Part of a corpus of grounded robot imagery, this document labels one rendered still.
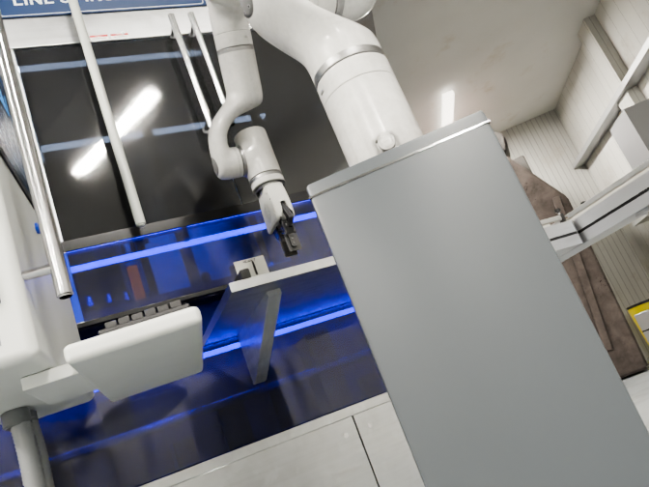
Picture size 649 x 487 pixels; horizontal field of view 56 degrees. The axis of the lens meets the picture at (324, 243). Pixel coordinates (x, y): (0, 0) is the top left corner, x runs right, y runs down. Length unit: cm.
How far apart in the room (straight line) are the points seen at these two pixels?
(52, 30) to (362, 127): 126
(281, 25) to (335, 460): 102
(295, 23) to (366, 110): 19
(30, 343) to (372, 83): 61
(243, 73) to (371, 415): 90
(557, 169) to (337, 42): 806
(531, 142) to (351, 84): 815
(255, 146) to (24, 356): 79
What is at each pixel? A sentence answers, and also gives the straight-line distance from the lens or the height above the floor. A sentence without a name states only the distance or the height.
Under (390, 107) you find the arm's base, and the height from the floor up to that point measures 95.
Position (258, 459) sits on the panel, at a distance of 152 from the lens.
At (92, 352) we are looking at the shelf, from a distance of 95.
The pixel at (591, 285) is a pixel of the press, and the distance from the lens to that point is 687.
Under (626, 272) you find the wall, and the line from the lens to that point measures 875.
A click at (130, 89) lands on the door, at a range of 187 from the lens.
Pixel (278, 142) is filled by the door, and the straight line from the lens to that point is 184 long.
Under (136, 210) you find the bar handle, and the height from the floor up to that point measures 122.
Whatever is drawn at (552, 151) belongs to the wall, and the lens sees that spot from 902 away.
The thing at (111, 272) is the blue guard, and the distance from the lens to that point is 159.
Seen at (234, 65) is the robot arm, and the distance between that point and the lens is 151.
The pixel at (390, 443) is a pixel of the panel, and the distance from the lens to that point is 163.
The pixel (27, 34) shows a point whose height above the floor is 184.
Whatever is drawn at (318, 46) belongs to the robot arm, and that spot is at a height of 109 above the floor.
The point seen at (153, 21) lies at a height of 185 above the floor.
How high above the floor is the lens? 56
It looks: 16 degrees up
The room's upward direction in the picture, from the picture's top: 22 degrees counter-clockwise
